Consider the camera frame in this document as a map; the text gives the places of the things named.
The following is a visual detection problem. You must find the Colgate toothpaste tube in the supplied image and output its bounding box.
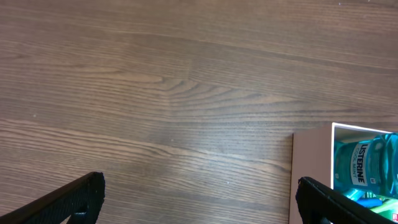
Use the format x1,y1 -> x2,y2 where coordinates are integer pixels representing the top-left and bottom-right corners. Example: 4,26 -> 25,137
343,189 -> 366,202

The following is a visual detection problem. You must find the blue mouthwash bottle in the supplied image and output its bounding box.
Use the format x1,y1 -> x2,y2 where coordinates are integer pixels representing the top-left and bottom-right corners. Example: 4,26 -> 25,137
333,133 -> 397,198

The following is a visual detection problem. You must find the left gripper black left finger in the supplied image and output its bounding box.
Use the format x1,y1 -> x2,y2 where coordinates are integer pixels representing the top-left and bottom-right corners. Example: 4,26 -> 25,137
1,172 -> 105,224

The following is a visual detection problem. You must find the white cardboard box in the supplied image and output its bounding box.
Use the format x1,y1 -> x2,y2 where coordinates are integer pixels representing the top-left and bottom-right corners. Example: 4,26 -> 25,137
289,123 -> 397,223

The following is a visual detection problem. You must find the blue disposable razor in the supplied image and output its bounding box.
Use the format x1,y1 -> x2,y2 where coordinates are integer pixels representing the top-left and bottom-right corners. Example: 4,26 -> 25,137
356,198 -> 382,208

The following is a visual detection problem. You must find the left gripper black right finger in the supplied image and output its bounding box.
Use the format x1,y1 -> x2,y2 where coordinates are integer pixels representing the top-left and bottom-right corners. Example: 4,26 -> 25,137
295,177 -> 394,224

